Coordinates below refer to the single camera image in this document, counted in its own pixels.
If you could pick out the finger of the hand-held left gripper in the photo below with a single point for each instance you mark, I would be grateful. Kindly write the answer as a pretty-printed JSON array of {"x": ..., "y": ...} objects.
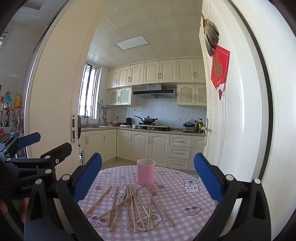
[
  {"x": 59, "y": 153},
  {"x": 29, "y": 140}
]

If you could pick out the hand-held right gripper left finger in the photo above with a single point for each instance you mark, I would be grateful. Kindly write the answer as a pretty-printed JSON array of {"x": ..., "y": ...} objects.
[{"x": 89, "y": 176}]

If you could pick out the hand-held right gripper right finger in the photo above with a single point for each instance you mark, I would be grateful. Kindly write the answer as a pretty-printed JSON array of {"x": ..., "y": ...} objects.
[{"x": 207, "y": 176}]

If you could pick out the bunch of wooden chopsticks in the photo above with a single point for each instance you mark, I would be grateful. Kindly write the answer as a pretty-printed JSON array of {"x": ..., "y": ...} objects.
[{"x": 129, "y": 193}]

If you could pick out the pink cup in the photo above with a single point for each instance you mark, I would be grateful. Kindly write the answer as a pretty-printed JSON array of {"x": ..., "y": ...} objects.
[{"x": 145, "y": 173}]

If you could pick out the white metal rack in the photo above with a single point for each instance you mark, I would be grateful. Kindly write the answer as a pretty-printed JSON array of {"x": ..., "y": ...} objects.
[{"x": 81, "y": 155}]

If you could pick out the cluttered storage shelf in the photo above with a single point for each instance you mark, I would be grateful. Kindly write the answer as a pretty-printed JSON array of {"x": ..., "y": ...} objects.
[{"x": 13, "y": 122}]

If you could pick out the metal lock plate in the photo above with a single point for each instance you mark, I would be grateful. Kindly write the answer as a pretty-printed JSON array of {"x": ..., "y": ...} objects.
[{"x": 74, "y": 128}]

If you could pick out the pink checked tablecloth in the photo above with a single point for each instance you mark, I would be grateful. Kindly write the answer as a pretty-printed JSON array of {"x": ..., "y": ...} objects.
[{"x": 180, "y": 201}]

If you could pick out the yellow duck toy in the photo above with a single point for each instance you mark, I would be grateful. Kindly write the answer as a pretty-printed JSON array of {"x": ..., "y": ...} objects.
[{"x": 17, "y": 100}]

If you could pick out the metal faucet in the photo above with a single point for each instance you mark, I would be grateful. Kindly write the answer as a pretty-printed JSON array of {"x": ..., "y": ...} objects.
[{"x": 87, "y": 118}]

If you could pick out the steel sink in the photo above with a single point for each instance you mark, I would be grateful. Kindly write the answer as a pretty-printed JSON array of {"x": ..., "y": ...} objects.
[{"x": 96, "y": 126}]

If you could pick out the blue toy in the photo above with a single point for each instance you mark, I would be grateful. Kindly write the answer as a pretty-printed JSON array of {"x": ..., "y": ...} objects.
[{"x": 7, "y": 98}]

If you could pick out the dark bottle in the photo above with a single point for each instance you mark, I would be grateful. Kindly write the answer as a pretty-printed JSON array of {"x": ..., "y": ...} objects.
[{"x": 198, "y": 127}]

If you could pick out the green bottle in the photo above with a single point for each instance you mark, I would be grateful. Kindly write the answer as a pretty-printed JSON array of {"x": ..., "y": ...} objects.
[{"x": 201, "y": 126}]

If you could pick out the green cooking appliance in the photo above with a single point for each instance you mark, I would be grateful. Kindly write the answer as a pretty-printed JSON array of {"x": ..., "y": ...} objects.
[{"x": 189, "y": 127}]

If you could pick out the cream lower kitchen cabinets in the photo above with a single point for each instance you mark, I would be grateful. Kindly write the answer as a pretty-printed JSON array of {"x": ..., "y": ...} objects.
[{"x": 138, "y": 146}]

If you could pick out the kitchen window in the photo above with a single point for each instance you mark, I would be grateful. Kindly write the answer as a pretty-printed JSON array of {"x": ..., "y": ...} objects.
[{"x": 89, "y": 92}]

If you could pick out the black kettle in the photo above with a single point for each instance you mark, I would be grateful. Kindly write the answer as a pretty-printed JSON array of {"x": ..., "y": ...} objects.
[{"x": 128, "y": 121}]

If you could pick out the black gas stove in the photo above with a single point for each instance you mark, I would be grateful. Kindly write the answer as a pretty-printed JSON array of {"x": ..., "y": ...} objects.
[{"x": 153, "y": 128}]

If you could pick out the black wok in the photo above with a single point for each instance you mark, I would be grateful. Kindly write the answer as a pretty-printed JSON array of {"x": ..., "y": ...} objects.
[{"x": 146, "y": 120}]

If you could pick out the cream lattice door cabinet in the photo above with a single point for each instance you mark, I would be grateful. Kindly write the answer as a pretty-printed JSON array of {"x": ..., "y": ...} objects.
[
  {"x": 120, "y": 96},
  {"x": 192, "y": 95}
]

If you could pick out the small hanging ornament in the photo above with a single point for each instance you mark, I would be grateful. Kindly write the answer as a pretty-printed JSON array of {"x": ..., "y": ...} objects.
[{"x": 221, "y": 92}]

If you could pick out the black range hood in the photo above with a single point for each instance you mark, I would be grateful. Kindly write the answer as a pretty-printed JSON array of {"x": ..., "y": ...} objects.
[{"x": 153, "y": 92}]

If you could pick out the red paper decoration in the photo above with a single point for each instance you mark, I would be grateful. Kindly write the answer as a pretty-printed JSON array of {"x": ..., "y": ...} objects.
[{"x": 219, "y": 67}]

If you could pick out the ceiling light panel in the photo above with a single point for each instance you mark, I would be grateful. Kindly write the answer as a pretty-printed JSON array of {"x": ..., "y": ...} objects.
[{"x": 133, "y": 42}]

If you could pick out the dark feather fan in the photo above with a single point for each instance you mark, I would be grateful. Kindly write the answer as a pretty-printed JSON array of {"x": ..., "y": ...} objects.
[{"x": 211, "y": 34}]

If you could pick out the wall utensil rack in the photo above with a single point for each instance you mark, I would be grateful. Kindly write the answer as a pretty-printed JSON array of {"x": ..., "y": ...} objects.
[{"x": 104, "y": 111}]

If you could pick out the cream upper wall cabinets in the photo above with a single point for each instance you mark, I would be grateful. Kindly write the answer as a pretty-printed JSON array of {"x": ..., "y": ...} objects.
[{"x": 159, "y": 70}]

